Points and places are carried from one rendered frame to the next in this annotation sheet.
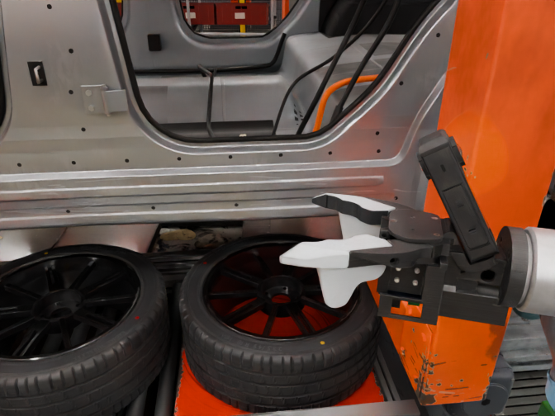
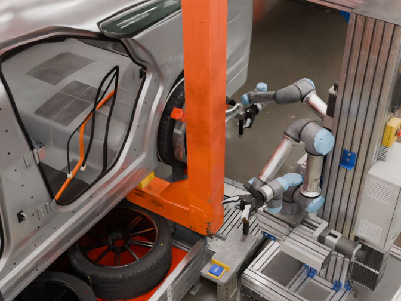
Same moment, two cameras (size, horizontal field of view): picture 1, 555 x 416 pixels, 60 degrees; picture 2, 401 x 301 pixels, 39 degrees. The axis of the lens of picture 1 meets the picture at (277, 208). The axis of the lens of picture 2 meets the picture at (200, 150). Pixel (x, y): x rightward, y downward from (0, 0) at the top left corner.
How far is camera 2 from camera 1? 2.40 m
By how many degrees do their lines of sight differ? 43
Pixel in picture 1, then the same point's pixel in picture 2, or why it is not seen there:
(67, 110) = (31, 223)
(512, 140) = (216, 150)
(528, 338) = not seen: hidden behind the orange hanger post
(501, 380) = not seen: hidden behind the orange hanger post
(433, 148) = (250, 187)
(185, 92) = not seen: outside the picture
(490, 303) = (261, 203)
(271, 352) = (150, 261)
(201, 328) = (116, 275)
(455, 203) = (254, 193)
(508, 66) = (213, 136)
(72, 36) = (31, 191)
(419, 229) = (250, 199)
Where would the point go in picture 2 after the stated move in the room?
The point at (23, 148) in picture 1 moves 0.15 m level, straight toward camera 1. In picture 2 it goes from (16, 254) to (45, 258)
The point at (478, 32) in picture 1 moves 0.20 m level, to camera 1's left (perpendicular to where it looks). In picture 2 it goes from (200, 129) to (176, 147)
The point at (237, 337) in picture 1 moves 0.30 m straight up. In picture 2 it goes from (132, 266) to (127, 231)
